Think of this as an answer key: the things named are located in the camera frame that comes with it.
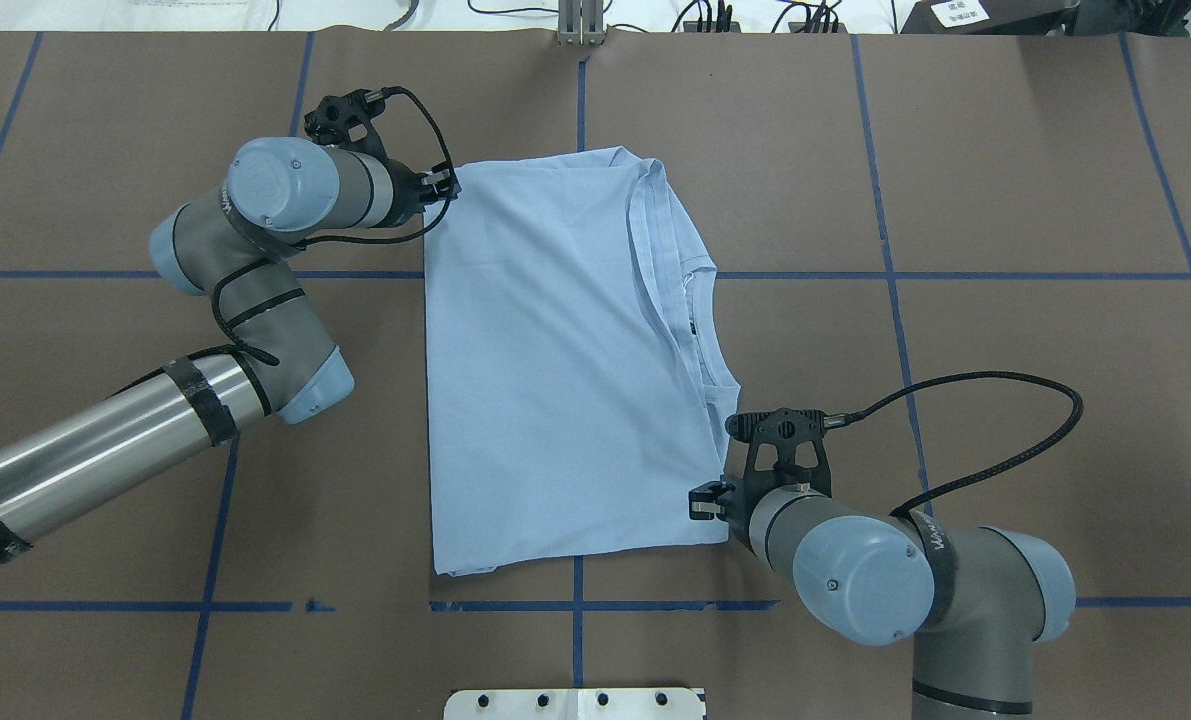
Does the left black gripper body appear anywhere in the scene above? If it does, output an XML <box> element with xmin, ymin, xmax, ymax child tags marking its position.
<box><xmin>389</xmin><ymin>165</ymin><xmax>436</xmax><ymax>219</ymax></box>

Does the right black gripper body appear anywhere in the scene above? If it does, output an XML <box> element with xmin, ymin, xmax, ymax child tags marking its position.
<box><xmin>723</xmin><ymin>480</ymin><xmax>781</xmax><ymax>556</ymax></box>

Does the light blue t-shirt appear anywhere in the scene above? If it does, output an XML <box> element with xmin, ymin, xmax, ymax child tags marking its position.
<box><xmin>423</xmin><ymin>146</ymin><xmax>741</xmax><ymax>577</ymax></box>

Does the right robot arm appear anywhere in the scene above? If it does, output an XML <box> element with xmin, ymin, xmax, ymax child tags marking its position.
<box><xmin>688</xmin><ymin>480</ymin><xmax>1078</xmax><ymax>719</ymax></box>

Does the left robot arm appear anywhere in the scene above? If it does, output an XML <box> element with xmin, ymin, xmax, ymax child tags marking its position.
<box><xmin>0</xmin><ymin>137</ymin><xmax>459</xmax><ymax>566</ymax></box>

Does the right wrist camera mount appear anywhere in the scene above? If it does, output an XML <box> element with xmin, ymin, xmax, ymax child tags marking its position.
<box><xmin>727</xmin><ymin>407</ymin><xmax>850</xmax><ymax>501</ymax></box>

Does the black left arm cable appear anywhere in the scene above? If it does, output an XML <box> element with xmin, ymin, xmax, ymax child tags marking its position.
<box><xmin>210</xmin><ymin>84</ymin><xmax>456</xmax><ymax>367</ymax></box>

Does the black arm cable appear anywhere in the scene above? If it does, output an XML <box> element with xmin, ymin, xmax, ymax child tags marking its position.
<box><xmin>825</xmin><ymin>371</ymin><xmax>1085</xmax><ymax>519</ymax></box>
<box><xmin>210</xmin><ymin>84</ymin><xmax>456</xmax><ymax>367</ymax></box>

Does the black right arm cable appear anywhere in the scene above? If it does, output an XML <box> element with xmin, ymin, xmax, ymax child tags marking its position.
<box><xmin>825</xmin><ymin>371</ymin><xmax>1085</xmax><ymax>519</ymax></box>

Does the aluminium frame post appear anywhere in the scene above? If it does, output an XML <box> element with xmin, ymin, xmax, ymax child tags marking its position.
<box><xmin>557</xmin><ymin>0</ymin><xmax>607</xmax><ymax>46</ymax></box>

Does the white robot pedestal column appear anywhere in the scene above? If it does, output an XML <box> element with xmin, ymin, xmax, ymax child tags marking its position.
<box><xmin>443</xmin><ymin>687</ymin><xmax>707</xmax><ymax>719</ymax></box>

